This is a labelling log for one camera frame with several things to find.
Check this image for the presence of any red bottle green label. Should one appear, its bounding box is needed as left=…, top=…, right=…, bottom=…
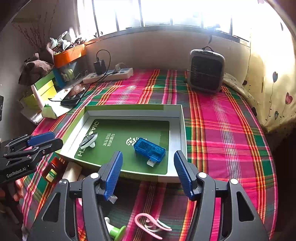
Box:
left=42, top=157, right=65, bottom=184

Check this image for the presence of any white wall charger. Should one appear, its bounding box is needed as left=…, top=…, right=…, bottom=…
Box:
left=62, top=162, right=86, bottom=182

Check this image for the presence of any black white oval device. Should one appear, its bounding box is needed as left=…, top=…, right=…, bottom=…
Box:
left=79, top=133, right=98, bottom=149

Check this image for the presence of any green white spool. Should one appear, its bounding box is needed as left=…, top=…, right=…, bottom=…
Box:
left=104, top=217, right=126, bottom=241

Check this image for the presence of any blue usb tester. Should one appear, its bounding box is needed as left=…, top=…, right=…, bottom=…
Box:
left=133, top=138, right=166, bottom=167

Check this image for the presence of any white tube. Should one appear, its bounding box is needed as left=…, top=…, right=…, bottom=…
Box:
left=31, top=85, right=45, bottom=110

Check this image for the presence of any black smartphone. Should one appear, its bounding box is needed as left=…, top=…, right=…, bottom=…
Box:
left=60, top=89, right=86, bottom=108

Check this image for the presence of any brown cloth bag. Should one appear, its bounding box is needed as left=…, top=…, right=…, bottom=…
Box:
left=18, top=53, right=53, bottom=86

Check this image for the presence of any orange storage bin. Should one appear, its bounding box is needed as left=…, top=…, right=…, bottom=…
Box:
left=54, top=44, right=86, bottom=68

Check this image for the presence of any black power adapter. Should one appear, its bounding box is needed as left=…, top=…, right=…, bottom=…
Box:
left=93, top=60, right=107, bottom=75

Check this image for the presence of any white power strip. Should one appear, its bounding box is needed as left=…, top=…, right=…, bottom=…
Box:
left=82, top=68, right=133, bottom=84

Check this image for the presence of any green grey cardboard tray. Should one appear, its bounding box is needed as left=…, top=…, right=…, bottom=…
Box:
left=56, top=104, right=187, bottom=183

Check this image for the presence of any heart pattern curtain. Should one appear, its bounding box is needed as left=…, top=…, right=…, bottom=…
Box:
left=224, top=14, right=295, bottom=135

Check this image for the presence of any grey mini heater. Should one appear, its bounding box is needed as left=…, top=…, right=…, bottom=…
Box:
left=186, top=46, right=225, bottom=93

